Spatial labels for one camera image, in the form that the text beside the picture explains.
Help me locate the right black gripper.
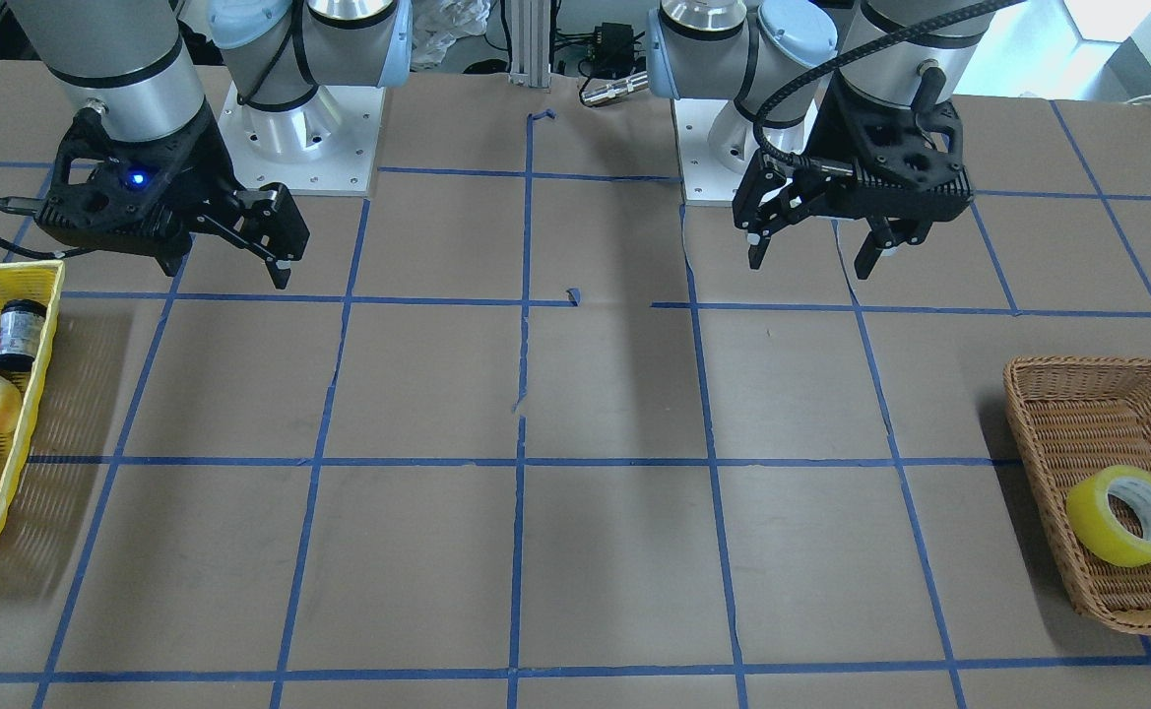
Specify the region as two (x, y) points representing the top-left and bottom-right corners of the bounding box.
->
(35, 100), (310, 289)

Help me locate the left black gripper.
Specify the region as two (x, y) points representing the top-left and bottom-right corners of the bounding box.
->
(732, 71), (973, 280)

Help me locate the yellow tape roll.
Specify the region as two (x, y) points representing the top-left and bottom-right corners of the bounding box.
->
(1065, 464), (1151, 567)

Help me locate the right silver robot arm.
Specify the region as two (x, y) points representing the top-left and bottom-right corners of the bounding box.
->
(0, 1), (413, 289)

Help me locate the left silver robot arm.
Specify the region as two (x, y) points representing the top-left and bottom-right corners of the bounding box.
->
(646, 1), (1004, 280)

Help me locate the black cylindrical can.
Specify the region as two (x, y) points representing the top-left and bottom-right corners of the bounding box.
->
(0, 299), (48, 372)

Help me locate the yellow woven basket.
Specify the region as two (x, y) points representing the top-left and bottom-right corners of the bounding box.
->
(0, 260), (64, 534)

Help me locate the brown wicker basket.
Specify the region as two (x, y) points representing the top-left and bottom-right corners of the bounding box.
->
(1004, 357), (1151, 634)

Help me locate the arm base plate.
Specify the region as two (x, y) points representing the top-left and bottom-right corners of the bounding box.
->
(672, 99), (759, 208)
(218, 84), (389, 198)

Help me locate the aluminium frame post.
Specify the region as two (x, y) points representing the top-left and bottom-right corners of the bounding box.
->
(500, 1), (555, 93)

